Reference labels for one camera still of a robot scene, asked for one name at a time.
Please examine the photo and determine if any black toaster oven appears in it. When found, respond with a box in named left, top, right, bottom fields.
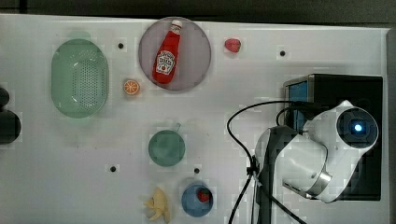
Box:
left=283, top=74, right=383, bottom=201

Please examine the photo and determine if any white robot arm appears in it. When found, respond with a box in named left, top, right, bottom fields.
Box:
left=254, top=100, right=379, bottom=224

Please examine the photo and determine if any green metal cup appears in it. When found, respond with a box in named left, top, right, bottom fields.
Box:
left=148, top=123, right=186, bottom=167

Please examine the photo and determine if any grey round plate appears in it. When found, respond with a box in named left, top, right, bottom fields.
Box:
left=138, top=17, right=211, bottom=91

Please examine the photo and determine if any red ketchup bottle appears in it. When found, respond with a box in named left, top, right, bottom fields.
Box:
left=152, top=20, right=182, bottom=84

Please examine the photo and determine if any orange slice toy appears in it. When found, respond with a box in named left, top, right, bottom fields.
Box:
left=123, top=79, right=140, bottom=95

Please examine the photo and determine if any small red strawberry toy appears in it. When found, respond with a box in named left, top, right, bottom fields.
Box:
left=197, top=189, right=210, bottom=203

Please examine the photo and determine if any blue bowl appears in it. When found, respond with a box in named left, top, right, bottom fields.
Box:
left=181, top=182, right=214, bottom=217

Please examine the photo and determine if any yellow banana peel toy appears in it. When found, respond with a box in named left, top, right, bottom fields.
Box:
left=144, top=188, right=171, bottom=224

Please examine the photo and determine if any green perforated colander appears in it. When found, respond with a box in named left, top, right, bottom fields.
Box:
left=50, top=31, right=109, bottom=119

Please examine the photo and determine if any black round object at edge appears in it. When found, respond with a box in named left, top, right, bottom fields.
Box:
left=0, top=88, right=21, bottom=145

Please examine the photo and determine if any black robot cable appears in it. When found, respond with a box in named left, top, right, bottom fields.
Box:
left=226, top=100, right=312, bottom=224

